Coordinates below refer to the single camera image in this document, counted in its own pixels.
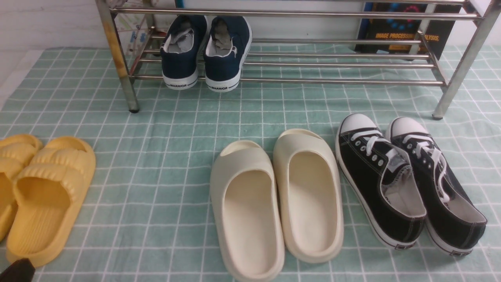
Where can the white patterned box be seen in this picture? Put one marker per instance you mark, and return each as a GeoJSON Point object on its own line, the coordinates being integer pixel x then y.
{"type": "Point", "coordinates": [133, 28]}

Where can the black left canvas sneaker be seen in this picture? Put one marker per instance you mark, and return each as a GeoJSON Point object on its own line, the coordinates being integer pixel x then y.
{"type": "Point", "coordinates": [382, 178]}

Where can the cream slide slipper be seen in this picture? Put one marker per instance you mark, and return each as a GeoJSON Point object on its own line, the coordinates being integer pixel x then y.
{"type": "Point", "coordinates": [310, 198]}
{"type": "Point", "coordinates": [246, 213]}

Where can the yellow slipper far left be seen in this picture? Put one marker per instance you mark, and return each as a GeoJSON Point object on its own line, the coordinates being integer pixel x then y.
{"type": "Point", "coordinates": [16, 152]}

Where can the stainless steel shoe rack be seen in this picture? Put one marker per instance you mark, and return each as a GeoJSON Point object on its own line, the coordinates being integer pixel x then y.
{"type": "Point", "coordinates": [437, 10]}

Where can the black right canvas sneaker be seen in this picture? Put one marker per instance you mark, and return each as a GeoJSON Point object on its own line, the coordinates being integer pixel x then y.
{"type": "Point", "coordinates": [453, 222]}

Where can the dark image processing book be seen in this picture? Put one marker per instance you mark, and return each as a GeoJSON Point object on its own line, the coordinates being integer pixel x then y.
{"type": "Point", "coordinates": [437, 32]}

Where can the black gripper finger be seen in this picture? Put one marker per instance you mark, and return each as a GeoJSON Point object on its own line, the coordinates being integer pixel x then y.
{"type": "Point", "coordinates": [21, 270]}

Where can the black canvas sneaker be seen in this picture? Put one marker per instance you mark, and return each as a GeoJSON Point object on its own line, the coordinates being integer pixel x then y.
{"type": "Point", "coordinates": [382, 178]}
{"type": "Point", "coordinates": [453, 222]}

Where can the cream right slide slipper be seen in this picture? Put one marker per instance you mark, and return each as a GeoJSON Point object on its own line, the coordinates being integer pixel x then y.
{"type": "Point", "coordinates": [310, 198]}

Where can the green checked floor cloth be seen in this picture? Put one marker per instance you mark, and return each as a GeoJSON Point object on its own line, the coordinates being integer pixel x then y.
{"type": "Point", "coordinates": [147, 215]}

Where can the yellow ribbed slipper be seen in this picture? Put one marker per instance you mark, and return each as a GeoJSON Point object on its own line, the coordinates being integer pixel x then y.
{"type": "Point", "coordinates": [49, 191]}

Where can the cream left slide slipper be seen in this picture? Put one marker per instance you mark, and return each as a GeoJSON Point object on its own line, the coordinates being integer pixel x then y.
{"type": "Point", "coordinates": [246, 213]}

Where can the teal vertical pole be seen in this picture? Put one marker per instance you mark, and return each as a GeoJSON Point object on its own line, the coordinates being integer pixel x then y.
{"type": "Point", "coordinates": [179, 4]}

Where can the navy slip-on shoe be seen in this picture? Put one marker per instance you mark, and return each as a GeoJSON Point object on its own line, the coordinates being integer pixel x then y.
{"type": "Point", "coordinates": [180, 49]}
{"type": "Point", "coordinates": [230, 39]}

